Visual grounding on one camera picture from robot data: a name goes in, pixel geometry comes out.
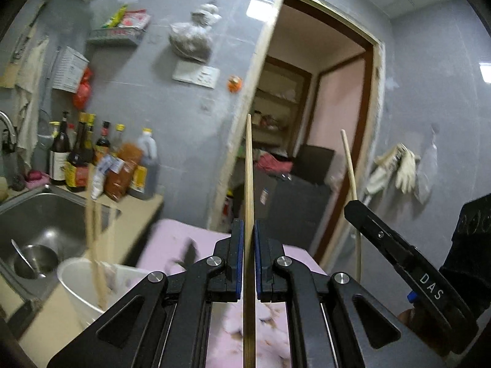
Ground hanging dirty cloth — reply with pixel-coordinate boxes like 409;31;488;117
14;36;49;168

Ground white seasoning bag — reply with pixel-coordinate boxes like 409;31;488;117
91;154;113;200

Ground orange spice bag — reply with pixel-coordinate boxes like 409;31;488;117
104;143;143;202

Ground clear hanging plastic bag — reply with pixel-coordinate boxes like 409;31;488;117
414;141;438;205

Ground wooden door frame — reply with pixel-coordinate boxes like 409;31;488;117
206;0;386;269

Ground soy sauce bottle red label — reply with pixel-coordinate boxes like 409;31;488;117
93;121;111;165

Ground snack packets on shelf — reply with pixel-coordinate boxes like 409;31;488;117
102;5;152;29

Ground white wall socket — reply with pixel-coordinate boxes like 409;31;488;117
172;60;221;89

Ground orange wall hook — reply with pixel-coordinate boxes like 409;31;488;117
227;76;242;94

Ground chrome faucet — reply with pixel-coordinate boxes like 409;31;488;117
0;111;17;153

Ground white plastic utensil caddy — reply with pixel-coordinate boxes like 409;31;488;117
56;258;149;329

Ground cream rubber gloves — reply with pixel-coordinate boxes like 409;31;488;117
365;143;420;195

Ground grey wall shelf basket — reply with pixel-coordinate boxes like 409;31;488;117
87;28;146;47

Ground dark sauce bottle yellow cap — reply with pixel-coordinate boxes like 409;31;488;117
65;112;92;193

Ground dark grey cabinet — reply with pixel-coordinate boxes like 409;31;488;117
253;170;331;250

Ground pink cloth on cabinet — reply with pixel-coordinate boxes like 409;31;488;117
255;153;293;174

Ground stainless steel sink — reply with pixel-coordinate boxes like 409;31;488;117
0;183;123;303

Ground wooden shelf unit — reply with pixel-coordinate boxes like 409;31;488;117
250;56;312;157

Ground black monitor box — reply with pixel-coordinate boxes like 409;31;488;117
291;144;335;184

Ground steel fork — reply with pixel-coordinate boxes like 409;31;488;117
173;238;197;270

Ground pink floral tablecloth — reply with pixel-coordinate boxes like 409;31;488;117
113;221;335;367

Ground pink soap dish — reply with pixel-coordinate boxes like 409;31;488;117
25;170;50;190

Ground clear bottle yellow cap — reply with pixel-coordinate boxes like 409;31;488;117
111;124;125;156

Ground steel bowl in sink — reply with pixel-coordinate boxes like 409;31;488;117
11;239;59;280

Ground hanging plastic bag of goods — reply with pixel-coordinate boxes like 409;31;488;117
169;0;221;63

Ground white utensil box on wall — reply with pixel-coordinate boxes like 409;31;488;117
52;47;89;93

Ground red plastic bag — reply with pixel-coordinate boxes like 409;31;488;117
72;67;93;110

